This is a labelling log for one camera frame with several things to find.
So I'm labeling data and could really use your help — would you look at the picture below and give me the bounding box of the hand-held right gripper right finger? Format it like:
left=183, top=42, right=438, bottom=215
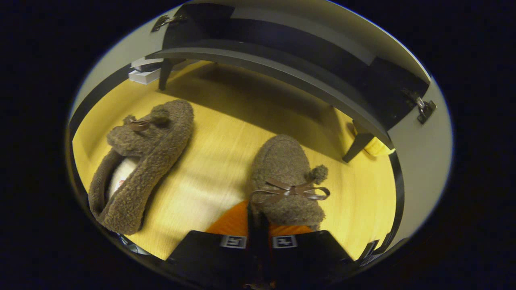
left=261, top=213, right=356, bottom=290

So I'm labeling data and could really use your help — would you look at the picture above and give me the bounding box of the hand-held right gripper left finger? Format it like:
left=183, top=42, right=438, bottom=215
left=166, top=200, right=262, bottom=290

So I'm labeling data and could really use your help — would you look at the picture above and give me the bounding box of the brown fuzzy shoe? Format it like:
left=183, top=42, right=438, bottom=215
left=248, top=135, right=331, bottom=232
left=88, top=99, right=195, bottom=236

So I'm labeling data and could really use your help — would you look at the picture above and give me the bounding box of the grey shoe cabinet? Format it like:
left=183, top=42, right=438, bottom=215
left=145, top=0, right=431, bottom=164

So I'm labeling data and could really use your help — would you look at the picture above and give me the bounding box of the metal door hinge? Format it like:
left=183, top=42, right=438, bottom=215
left=151, top=14, right=188, bottom=33
left=403, top=89, right=437, bottom=124

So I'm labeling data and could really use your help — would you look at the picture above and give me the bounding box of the pale yellow round object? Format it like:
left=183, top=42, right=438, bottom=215
left=349, top=123, right=396, bottom=157

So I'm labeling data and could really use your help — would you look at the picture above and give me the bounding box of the white box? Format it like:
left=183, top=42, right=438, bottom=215
left=128, top=58, right=198, bottom=85

